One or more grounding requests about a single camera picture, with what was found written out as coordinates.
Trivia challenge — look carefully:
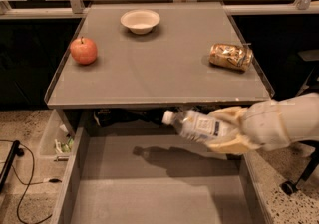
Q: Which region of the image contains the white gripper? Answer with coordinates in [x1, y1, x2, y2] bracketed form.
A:
[207, 101, 291, 155]

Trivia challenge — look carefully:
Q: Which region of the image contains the clear plastic water bottle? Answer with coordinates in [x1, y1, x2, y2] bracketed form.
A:
[162, 111, 236, 144]

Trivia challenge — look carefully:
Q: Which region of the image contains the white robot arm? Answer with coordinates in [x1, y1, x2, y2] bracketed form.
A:
[206, 93, 319, 154]

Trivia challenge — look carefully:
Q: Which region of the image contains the open grey top drawer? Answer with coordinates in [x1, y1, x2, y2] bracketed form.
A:
[50, 126, 271, 224]

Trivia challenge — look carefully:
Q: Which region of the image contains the grey cabinet with top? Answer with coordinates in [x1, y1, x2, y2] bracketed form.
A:
[45, 2, 274, 123]

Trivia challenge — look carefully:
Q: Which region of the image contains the crushed gold soda can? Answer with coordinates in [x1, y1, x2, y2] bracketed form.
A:
[209, 44, 253, 72]

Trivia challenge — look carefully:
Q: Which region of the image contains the black office chair base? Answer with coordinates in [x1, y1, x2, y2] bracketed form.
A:
[280, 141, 319, 196]

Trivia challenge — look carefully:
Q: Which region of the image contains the black item on shelf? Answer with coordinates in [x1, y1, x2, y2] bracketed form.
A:
[93, 109, 115, 127]

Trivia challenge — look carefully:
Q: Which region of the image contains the white paper bowl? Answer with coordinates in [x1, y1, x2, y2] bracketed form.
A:
[120, 10, 160, 35]

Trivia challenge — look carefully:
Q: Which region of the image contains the red apple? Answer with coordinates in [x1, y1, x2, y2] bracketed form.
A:
[70, 37, 98, 65]

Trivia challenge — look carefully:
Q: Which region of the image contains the clear plastic storage bin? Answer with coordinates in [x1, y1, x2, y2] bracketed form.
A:
[38, 111, 74, 161]

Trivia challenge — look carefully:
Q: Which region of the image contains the black bar on floor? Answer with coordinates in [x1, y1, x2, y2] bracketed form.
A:
[0, 140, 20, 192]

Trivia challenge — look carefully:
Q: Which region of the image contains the black cable on floor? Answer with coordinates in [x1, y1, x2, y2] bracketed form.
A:
[0, 139, 63, 224]

